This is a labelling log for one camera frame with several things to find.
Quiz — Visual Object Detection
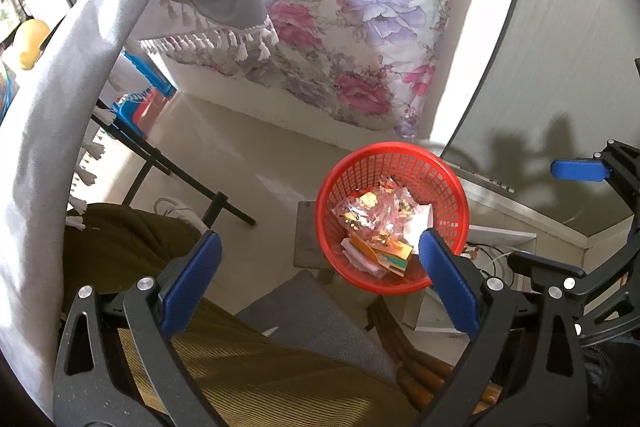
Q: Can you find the white low shelf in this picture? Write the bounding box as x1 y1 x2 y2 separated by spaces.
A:
402 179 538 333

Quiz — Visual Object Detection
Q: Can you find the grey seat cushion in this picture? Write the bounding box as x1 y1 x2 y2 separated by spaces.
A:
235 269 401 383

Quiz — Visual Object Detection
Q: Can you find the grey metal door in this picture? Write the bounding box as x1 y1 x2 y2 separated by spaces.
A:
440 0 640 253

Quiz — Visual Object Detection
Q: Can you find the grey tasselled tablecloth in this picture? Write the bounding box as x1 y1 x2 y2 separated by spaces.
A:
0 0 281 423

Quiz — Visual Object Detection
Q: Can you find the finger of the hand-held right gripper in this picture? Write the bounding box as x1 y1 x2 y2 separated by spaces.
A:
506 249 587 295
550 138 640 188

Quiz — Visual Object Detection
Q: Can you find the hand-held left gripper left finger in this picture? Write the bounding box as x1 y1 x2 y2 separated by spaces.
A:
52 229 224 427

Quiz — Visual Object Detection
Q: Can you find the brown wooden stool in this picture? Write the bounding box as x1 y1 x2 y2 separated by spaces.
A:
367 297 501 413

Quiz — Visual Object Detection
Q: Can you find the small grey stool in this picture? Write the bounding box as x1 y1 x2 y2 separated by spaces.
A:
292 201 336 285

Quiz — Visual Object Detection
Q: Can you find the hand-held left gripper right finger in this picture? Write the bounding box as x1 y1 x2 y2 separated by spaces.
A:
418 228 587 427

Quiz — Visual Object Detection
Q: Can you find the orange cardboard box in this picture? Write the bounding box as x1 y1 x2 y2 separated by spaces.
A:
350 234 416 278

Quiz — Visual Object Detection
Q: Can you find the person's leg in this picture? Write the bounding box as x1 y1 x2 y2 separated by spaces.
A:
62 203 421 427

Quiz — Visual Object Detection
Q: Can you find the white shoe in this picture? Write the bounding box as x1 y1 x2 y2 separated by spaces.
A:
154 198 208 230

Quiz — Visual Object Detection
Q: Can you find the black folding table frame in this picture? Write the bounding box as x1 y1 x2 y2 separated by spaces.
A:
90 112 256 228

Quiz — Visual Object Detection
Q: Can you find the blue plastic crate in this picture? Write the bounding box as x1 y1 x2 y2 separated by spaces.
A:
107 49 176 138

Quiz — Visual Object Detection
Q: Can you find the clear pink plastic wrapper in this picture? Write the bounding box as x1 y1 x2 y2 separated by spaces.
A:
330 179 433 248

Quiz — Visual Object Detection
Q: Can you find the white cable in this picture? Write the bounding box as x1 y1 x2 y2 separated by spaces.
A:
470 244 516 278

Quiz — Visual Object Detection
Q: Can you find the yellow pomelo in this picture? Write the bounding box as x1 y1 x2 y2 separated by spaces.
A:
12 19 51 72

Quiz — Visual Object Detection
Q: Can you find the red plastic basket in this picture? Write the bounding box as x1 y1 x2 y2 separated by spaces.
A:
315 143 471 297

